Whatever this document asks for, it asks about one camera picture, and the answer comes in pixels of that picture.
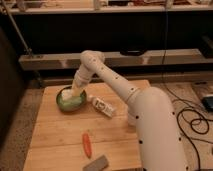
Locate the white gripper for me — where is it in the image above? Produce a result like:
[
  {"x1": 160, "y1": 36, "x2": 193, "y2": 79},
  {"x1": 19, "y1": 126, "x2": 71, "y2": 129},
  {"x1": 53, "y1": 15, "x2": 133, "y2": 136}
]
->
[{"x1": 71, "y1": 75, "x2": 88, "y2": 97}]

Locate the white plastic bottle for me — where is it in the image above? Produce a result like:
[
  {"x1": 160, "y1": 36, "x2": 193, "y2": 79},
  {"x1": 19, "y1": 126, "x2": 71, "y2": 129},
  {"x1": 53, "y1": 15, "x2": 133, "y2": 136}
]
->
[{"x1": 88, "y1": 95, "x2": 115, "y2": 118}]

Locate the black round object on beam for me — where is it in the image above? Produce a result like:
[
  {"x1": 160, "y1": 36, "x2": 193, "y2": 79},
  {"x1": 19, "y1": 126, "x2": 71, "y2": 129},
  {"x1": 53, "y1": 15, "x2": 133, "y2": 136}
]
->
[{"x1": 120, "y1": 50, "x2": 146, "y2": 56}]

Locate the wooden shelf beam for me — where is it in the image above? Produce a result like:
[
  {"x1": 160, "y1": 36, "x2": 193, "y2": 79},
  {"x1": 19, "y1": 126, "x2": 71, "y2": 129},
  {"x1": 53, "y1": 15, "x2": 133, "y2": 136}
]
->
[{"x1": 18, "y1": 48, "x2": 213, "y2": 71}]

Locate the white sponge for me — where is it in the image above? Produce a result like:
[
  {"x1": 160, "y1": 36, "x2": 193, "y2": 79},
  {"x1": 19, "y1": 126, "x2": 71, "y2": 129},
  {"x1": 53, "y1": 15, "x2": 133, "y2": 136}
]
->
[{"x1": 61, "y1": 89, "x2": 80, "y2": 101}]

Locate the green ceramic bowl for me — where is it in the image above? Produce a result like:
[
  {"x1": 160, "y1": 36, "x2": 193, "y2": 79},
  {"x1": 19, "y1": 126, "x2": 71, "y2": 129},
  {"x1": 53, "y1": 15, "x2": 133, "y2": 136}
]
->
[{"x1": 56, "y1": 90, "x2": 87, "y2": 112}]

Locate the orange carrot toy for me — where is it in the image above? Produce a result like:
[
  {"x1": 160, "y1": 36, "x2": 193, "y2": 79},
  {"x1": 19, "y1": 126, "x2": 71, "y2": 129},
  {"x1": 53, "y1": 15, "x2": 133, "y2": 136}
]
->
[{"x1": 82, "y1": 133, "x2": 92, "y2": 158}]

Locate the grey sponge block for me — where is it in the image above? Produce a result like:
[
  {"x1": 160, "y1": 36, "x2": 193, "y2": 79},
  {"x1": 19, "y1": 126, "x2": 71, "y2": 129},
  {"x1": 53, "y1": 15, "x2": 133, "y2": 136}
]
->
[{"x1": 83, "y1": 155, "x2": 109, "y2": 171}]

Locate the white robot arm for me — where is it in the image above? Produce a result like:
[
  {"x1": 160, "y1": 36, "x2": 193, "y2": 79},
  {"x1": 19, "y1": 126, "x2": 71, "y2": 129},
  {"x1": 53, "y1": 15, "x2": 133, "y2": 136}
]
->
[{"x1": 73, "y1": 50, "x2": 189, "y2": 171}]

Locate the metal diagonal pole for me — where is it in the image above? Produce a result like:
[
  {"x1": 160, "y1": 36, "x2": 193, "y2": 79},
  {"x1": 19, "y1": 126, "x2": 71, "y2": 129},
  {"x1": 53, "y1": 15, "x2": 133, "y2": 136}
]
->
[{"x1": 2, "y1": 3, "x2": 44, "y2": 86}]

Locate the upper wooden shelf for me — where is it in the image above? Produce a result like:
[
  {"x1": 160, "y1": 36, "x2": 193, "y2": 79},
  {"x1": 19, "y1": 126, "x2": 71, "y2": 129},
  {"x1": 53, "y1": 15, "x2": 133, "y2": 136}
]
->
[{"x1": 0, "y1": 0, "x2": 213, "y2": 14}]

